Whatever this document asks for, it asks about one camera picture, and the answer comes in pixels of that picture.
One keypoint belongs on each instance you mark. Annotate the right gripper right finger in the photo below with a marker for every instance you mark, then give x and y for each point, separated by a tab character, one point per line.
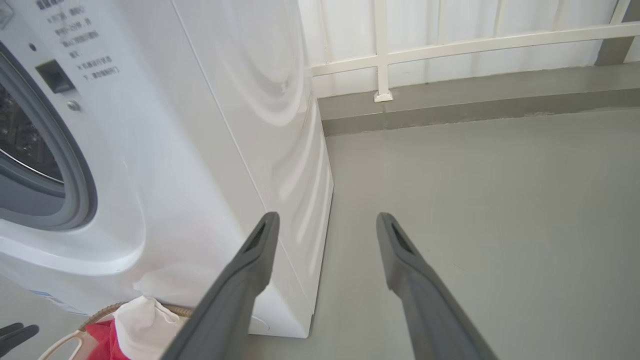
430	310

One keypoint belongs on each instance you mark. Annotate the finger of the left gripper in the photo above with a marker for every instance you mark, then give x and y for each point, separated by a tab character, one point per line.
20	337
11	328

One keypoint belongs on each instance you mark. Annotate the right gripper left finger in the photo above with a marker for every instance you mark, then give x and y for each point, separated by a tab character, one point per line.
230	295

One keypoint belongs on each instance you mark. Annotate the red and white garment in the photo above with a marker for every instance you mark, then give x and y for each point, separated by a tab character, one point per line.
140	330

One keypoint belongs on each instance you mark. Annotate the cream perforated laundry basket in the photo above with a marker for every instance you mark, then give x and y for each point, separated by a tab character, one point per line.
65	345

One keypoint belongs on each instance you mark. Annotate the white front-load washing machine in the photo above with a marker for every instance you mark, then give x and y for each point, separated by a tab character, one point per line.
190	150

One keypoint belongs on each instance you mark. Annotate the white metal railing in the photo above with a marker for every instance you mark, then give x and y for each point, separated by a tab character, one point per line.
382	50

